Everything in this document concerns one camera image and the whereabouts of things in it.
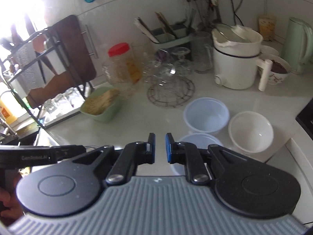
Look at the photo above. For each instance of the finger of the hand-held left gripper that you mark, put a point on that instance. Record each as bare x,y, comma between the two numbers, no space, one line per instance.
71,151

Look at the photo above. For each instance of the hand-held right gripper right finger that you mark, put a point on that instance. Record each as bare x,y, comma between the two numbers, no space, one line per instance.
168,151

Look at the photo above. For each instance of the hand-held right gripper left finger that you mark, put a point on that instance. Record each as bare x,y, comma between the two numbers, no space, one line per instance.
151,151

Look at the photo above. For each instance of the translucent plastic bowl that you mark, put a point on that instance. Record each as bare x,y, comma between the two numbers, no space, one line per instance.
206,115
195,139

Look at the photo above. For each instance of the white ceramic bowl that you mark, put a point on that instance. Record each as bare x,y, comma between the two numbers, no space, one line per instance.
251,132

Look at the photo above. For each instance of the person's left hand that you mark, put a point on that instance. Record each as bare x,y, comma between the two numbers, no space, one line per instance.
9,208

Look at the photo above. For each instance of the black kitchen sink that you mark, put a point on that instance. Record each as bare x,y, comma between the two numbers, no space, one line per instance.
27,134

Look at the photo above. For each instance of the clear drinking glass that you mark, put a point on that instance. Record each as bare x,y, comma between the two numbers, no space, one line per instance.
49,107
72,98
59,102

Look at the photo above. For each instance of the green plastic basket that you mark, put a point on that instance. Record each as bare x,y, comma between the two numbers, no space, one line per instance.
105,116

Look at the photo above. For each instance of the yellow detergent jug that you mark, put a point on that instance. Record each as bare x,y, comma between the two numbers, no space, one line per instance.
7,112

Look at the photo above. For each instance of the bundle of bamboo sticks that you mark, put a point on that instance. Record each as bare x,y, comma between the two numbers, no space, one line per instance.
102,101

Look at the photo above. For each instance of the cluster of clear glass cups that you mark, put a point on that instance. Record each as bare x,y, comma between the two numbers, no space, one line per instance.
168,68

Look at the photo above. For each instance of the clear glass mug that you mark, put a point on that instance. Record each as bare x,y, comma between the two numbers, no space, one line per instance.
109,74

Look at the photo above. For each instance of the red-lidded clear jar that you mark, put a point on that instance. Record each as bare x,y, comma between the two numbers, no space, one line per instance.
124,63

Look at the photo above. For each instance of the textured glass board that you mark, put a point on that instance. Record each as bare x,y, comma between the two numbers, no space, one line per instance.
24,64

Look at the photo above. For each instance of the black metal dish rack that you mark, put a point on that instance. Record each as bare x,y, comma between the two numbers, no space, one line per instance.
41,61

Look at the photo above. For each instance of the dark brown cutting board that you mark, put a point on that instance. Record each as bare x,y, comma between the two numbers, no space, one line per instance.
73,49

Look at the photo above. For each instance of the clear glass pitcher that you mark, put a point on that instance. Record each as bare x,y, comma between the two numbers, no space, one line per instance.
203,53

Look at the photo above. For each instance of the white electric cooking pot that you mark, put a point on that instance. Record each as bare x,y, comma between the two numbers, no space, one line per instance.
234,63

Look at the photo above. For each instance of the green white utensil holder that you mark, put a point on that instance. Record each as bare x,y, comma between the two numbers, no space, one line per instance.
171,39

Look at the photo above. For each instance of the base cabinet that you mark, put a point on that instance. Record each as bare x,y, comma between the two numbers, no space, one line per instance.
298,166

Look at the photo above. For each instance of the patterned bowl with brown filling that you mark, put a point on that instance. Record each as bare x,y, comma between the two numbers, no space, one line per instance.
278,68

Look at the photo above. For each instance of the black stove top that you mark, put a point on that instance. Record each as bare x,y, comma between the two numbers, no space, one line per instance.
305,120

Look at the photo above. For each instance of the white ceramic cup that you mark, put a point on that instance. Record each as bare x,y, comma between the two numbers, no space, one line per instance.
270,50

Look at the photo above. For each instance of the window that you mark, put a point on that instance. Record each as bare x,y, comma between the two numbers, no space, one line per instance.
29,0

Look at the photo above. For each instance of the yellow paper packet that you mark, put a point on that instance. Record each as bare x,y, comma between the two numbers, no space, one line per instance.
267,28

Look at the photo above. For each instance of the mint green kettle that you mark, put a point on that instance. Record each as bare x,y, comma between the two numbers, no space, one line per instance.
296,44

